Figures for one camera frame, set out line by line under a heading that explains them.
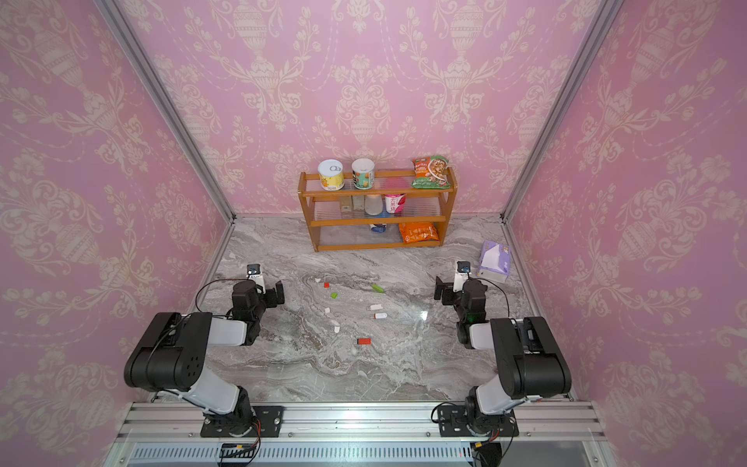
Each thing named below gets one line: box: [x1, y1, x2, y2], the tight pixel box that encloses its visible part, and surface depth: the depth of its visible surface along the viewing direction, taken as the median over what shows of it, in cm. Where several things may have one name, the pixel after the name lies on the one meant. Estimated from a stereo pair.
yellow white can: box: [317, 158, 346, 192], surface depth 88 cm
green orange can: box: [351, 157, 376, 190], surface depth 89 cm
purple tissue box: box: [476, 240, 511, 284], surface depth 102 cm
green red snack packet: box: [410, 155, 452, 190], surface depth 90 cm
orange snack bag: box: [398, 221, 439, 244], surface depth 112 cm
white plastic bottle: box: [364, 194, 384, 216], surface depth 102 cm
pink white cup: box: [385, 193, 407, 215], surface depth 99 cm
